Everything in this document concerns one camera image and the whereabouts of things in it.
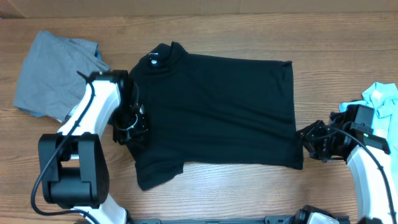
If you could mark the black polo shirt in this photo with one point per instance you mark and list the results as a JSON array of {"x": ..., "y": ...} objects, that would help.
[{"x": 214, "y": 110}]

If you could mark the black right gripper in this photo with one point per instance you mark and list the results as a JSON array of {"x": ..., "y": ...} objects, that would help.
[{"x": 309, "y": 141}]

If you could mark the light blue shirt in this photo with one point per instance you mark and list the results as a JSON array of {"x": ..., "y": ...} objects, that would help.
[{"x": 383, "y": 99}]

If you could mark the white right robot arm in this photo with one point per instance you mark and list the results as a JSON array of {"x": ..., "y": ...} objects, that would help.
[{"x": 350, "y": 137}]

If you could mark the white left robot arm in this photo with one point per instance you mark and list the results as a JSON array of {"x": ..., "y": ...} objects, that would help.
[{"x": 74, "y": 177}]

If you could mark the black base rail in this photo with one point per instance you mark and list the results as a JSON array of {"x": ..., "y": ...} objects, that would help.
[{"x": 272, "y": 219}]

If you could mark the grey folded shirt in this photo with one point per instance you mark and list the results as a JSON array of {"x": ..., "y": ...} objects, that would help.
[{"x": 48, "y": 83}]

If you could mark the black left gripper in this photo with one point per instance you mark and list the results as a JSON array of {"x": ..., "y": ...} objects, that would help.
[{"x": 139, "y": 132}]

